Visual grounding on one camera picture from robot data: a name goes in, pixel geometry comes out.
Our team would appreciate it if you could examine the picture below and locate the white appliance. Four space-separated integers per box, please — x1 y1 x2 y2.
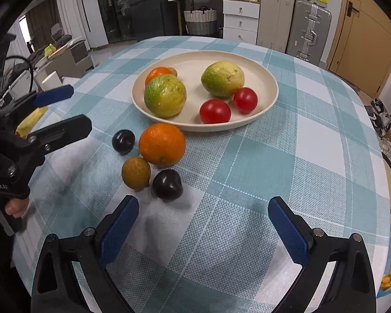
5 70 37 102

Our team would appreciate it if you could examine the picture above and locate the small orange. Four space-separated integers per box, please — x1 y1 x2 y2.
145 67 175 87

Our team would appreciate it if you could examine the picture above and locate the white cylinder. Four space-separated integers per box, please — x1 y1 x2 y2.
41 71 64 91

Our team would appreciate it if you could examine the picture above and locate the yellow-green guava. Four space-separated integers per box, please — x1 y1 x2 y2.
201 61 245 98
144 74 187 118

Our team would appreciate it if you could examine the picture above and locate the white wardrobe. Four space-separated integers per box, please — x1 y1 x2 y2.
54 0 109 50

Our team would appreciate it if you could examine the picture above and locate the teal checkered tablecloth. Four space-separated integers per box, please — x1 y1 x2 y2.
11 36 391 313

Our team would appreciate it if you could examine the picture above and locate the wicker basket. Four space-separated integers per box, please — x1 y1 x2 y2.
183 5 218 36

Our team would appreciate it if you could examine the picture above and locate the thin black cable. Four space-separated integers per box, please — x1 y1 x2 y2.
3 56 34 96

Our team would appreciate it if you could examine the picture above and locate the brown curtain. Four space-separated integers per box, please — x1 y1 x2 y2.
25 3 60 50

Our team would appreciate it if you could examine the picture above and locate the pile of shoes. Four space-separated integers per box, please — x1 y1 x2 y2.
366 97 391 139

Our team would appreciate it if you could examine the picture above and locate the silver suitcase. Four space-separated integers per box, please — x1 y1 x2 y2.
286 0 332 66

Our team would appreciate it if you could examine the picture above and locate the yellow packet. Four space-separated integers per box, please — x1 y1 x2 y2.
16 106 50 138

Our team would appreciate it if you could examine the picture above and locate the wooden door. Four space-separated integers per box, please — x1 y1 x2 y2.
326 0 391 97

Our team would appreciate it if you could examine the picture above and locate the dark purple plum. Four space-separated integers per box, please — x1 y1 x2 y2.
152 169 182 202
112 129 136 155

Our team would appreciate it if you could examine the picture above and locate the person's left hand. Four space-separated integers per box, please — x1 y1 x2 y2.
0 191 30 218

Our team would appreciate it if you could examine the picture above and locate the dark glass wardrobe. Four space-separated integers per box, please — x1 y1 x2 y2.
94 0 140 44

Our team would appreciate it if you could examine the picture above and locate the beige suitcase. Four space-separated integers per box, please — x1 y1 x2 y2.
256 0 296 53

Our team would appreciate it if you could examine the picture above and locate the large orange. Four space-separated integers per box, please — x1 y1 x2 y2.
139 123 186 167

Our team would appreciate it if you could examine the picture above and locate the white desk with drawers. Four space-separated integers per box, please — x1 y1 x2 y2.
167 0 261 45

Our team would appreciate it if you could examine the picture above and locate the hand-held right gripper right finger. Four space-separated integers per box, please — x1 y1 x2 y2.
268 196 377 313

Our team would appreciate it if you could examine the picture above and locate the red tomato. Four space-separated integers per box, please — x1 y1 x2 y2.
233 87 259 115
199 99 231 124

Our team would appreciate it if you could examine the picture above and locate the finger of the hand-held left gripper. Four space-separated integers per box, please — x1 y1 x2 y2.
15 114 93 158
0 84 75 118

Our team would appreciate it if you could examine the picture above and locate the beige round plate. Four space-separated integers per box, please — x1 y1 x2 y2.
131 50 279 133

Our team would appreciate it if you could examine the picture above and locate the person's left forearm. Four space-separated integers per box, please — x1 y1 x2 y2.
0 215 31 313

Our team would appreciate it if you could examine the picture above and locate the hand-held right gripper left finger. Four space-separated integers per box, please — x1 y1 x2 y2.
30 195 140 313

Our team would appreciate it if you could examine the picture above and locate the grey office chair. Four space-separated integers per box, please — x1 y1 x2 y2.
50 23 73 45

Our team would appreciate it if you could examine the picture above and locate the dark grey refrigerator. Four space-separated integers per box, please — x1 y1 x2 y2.
124 0 184 41

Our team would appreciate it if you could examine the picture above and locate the low grey cabinet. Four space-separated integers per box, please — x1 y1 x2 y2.
35 38 95 86

